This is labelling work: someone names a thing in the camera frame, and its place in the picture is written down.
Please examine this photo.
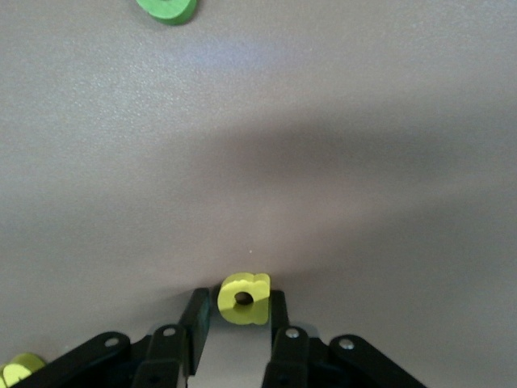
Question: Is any green foam letter p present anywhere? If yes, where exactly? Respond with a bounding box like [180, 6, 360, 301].
[135, 0, 199, 26]

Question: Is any yellow foam letter with hole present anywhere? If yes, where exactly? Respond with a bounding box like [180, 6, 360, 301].
[216, 272, 271, 327]

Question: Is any yellow foam letter s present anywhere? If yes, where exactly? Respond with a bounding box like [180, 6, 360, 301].
[0, 352, 46, 388]

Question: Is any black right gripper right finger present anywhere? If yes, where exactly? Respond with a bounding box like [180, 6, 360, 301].
[260, 289, 430, 388]

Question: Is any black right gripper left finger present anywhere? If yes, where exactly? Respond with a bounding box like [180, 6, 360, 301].
[11, 287, 211, 388]

